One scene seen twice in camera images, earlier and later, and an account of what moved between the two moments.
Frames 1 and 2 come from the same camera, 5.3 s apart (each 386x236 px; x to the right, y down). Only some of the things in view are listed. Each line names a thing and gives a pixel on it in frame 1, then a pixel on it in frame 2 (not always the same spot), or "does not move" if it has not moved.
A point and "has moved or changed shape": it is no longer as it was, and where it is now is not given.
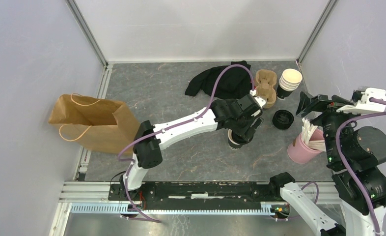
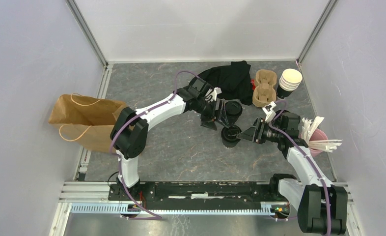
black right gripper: x=319 y=102 -> x=255 y=133
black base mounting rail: x=202 y=196 does not move
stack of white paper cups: x=289 y=81 does not move
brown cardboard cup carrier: x=265 y=89 does not move
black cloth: x=236 y=81 does not move
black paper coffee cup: x=235 y=142 has moved or changed shape
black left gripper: x=247 y=132 -> x=207 y=122
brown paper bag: x=105 y=126 does not move
